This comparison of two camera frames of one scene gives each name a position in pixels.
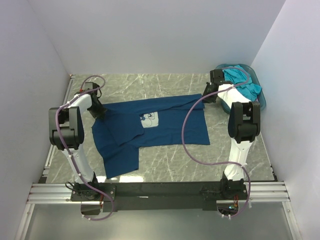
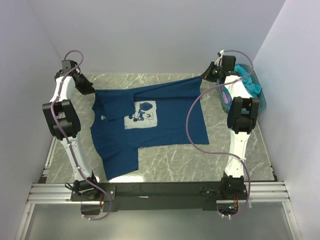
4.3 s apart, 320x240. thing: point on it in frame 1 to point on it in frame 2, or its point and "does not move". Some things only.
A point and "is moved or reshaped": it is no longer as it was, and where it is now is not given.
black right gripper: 208,100 to 207,75
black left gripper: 101,113 to 88,89
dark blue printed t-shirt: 125,126 is moved or reshaped
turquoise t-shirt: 238,76 does not move
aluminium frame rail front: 61,193 does not move
